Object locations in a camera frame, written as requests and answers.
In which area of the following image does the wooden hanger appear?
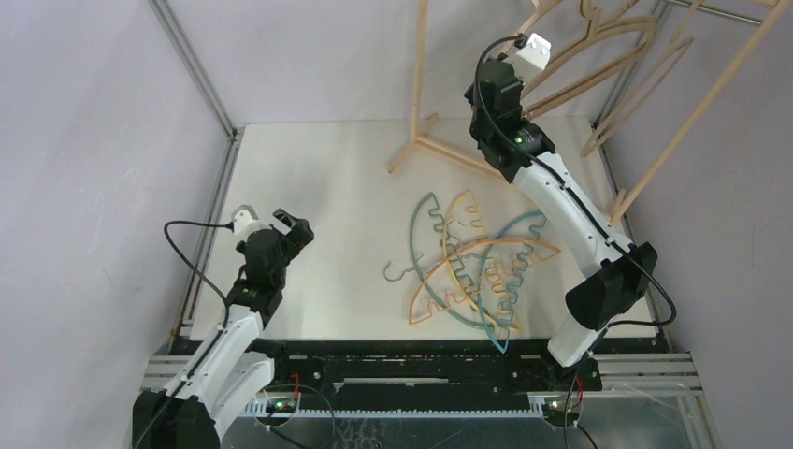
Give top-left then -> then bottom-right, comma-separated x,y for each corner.
522,15 -> 659,120
526,1 -> 656,90
580,1 -> 702,158

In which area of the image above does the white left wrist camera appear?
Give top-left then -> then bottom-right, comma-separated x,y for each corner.
231,205 -> 267,241

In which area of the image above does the yellow plastic hanger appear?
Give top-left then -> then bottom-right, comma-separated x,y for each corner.
442,190 -> 521,333

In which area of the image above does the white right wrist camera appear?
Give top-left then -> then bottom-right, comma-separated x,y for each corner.
511,33 -> 552,83

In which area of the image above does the blue plastic hanger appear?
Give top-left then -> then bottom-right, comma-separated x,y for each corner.
477,209 -> 552,355

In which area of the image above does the left circuit board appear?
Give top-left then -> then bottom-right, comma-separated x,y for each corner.
265,398 -> 298,416

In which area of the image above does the metal hanging rod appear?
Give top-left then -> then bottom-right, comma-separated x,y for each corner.
662,0 -> 762,27

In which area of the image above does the right circuit board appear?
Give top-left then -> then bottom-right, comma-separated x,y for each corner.
542,400 -> 583,417

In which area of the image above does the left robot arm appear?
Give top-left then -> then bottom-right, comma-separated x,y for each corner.
131,205 -> 314,448

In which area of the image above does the orange plastic hanger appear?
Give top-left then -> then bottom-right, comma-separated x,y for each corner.
408,238 -> 561,331

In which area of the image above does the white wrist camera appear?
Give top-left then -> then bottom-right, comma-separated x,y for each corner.
231,205 -> 267,241
511,33 -> 552,83

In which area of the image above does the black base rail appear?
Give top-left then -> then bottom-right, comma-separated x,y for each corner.
166,337 -> 673,413

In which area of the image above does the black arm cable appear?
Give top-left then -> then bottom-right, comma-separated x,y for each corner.
163,220 -> 237,324
473,34 -> 678,449

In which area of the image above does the green plastic hanger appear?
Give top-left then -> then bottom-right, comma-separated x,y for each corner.
382,192 -> 498,331

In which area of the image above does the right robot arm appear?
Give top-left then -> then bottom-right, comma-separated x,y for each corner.
466,57 -> 657,389

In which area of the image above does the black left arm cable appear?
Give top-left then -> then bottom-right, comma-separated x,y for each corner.
163,220 -> 237,324

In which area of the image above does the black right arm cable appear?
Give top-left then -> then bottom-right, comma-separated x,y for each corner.
473,34 -> 678,449

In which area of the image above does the wooden clothes rack frame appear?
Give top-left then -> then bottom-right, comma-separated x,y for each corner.
386,0 -> 793,225

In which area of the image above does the circuit board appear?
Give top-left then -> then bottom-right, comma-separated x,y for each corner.
542,400 -> 583,417
265,398 -> 298,416

